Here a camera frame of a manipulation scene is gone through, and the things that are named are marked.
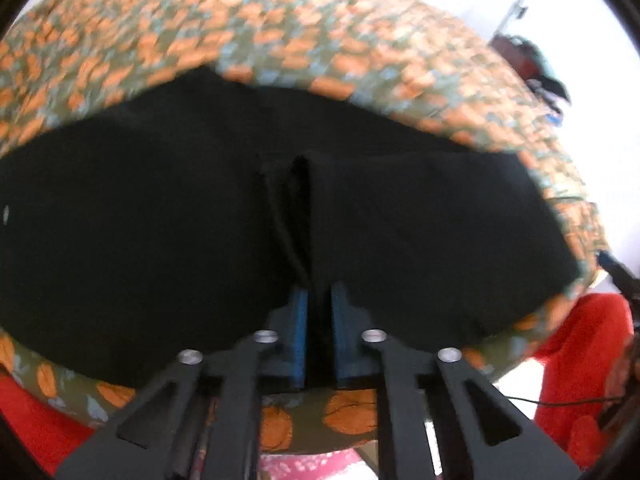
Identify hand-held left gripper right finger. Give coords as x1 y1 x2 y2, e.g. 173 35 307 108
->
330 281 584 480

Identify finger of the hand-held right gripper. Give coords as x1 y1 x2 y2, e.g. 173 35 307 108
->
595 249 640 303

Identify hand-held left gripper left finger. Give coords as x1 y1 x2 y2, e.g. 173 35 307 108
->
55 285 310 480

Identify black pants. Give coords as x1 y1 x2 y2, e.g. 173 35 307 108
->
0 67 581 394

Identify person's red clothing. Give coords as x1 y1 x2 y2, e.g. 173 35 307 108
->
0 292 637 477

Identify pink patterned cloth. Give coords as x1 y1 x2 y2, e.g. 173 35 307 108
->
257 447 382 480

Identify pile of clothes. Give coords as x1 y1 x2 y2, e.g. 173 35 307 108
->
520 36 572 112

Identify brown wooden cabinet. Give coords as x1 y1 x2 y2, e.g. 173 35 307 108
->
489 33 539 81

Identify orange floral bedspread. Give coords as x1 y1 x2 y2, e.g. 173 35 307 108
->
0 0 609 457

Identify thin black cable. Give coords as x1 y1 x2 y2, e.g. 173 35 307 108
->
504 394 627 409

